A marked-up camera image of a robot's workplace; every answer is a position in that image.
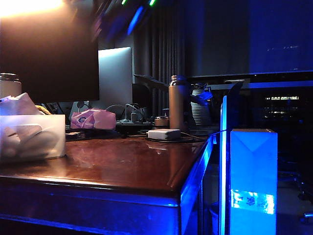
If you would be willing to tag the white crumpled plastic bag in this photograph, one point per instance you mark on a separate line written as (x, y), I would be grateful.
(20, 105)

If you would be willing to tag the office chair base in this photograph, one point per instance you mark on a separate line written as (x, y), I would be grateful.
(304, 193)

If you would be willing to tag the tall white carton box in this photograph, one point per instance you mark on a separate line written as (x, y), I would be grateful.
(253, 176)

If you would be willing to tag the grey ribbed container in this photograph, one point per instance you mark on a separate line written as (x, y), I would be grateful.
(201, 111)

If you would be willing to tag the pink tissue pack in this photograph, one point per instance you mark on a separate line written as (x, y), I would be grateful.
(95, 119)

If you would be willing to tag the large black monitor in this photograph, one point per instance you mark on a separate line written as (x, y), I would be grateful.
(49, 56)

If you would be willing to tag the white power adapter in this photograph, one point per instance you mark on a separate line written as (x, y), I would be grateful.
(163, 134)

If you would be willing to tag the black flat device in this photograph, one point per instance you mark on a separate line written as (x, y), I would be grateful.
(75, 135)

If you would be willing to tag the tall metal thermos bottle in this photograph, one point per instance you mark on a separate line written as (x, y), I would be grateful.
(177, 105)

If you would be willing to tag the translucent white plastic box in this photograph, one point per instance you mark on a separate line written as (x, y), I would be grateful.
(36, 144)

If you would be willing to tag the vertical partition panel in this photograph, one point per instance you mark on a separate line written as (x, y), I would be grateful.
(223, 159)

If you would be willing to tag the wooden desk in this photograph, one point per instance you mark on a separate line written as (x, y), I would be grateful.
(97, 176)

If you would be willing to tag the white bottle with metal cap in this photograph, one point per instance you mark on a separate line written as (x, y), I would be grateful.
(9, 86)

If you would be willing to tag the silver monitor back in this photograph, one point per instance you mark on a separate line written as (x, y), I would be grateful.
(115, 76)

